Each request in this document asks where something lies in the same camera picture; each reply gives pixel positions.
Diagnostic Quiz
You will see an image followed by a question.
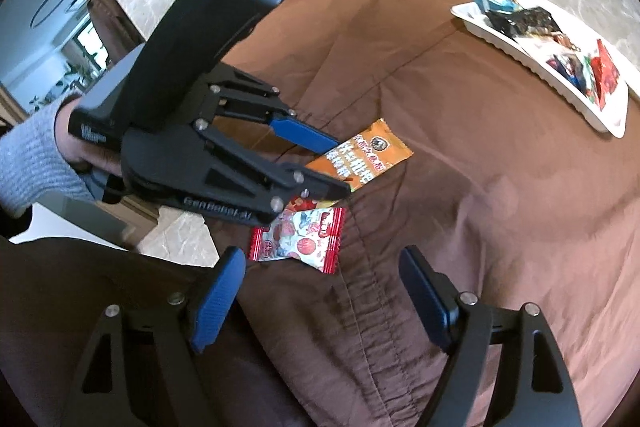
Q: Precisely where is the red fruit candy packet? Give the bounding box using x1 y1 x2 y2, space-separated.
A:
248 207 346 274

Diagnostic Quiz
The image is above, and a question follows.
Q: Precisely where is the panda blue snack packet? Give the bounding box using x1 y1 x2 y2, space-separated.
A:
473 0 523 14

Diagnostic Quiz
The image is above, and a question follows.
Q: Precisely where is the black snack packet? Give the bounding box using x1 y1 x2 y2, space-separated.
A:
486 6 562 39

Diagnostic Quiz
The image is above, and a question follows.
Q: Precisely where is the red snack bag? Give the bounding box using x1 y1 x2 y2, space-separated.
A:
590 39 620 109

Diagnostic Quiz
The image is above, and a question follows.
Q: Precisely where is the green clear seed packet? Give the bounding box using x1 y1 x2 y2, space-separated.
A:
580 55 598 103

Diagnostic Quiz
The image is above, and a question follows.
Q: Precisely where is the blue orange snack packet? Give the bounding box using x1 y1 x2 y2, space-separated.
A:
547 54 587 93

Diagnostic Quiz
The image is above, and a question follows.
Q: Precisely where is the grey sleeve forearm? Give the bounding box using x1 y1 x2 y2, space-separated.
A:
1 96 94 218

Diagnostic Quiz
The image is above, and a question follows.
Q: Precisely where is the person left hand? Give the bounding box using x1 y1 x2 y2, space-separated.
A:
54 98 122 176

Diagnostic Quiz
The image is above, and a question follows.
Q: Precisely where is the brown tablecloth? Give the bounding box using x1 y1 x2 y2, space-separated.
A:
224 0 639 426

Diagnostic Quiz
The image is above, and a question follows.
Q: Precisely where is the white plastic tray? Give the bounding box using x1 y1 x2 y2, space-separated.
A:
450 2 629 139

